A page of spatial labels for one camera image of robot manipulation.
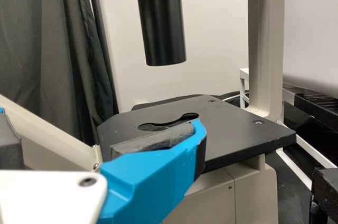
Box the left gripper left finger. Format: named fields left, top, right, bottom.
left=0, top=106, right=24, bottom=170

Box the cream microscope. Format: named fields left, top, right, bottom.
left=0, top=0, right=298, bottom=224

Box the black platform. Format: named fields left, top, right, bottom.
left=311, top=167, right=338, bottom=224
left=293, top=92, right=338, bottom=133

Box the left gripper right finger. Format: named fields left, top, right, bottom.
left=98, top=118, right=208, bottom=224

